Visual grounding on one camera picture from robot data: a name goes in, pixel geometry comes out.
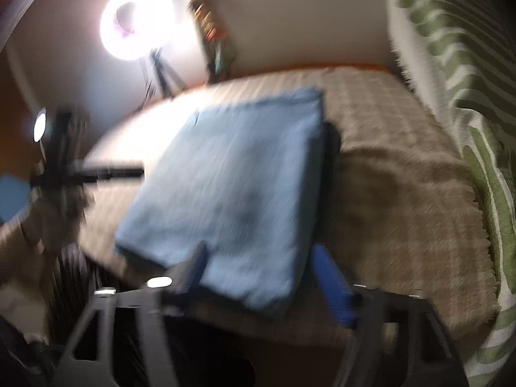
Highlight green striped white cloth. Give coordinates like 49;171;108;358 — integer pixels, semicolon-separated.
383;0;516;387

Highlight ring light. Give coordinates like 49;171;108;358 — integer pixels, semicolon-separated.
99;0;175;61

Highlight framed wall picture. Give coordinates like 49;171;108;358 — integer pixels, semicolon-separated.
188;0;239;84

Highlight beige knitted blanket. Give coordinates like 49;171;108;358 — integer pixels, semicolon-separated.
78;65;501;348

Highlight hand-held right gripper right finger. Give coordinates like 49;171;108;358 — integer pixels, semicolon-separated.
310;243;457;387

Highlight black light tripod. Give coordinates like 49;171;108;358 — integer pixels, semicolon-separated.
134;46;188;108

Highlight white gooseneck lamp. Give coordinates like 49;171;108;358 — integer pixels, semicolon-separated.
33;106;48;143

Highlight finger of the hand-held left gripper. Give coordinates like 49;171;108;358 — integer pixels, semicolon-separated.
81;164;145;183

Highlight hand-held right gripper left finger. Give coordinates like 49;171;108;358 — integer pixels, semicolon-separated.
64;240;210;387

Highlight blue denim pants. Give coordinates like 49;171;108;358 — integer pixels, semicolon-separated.
114;86;328;322

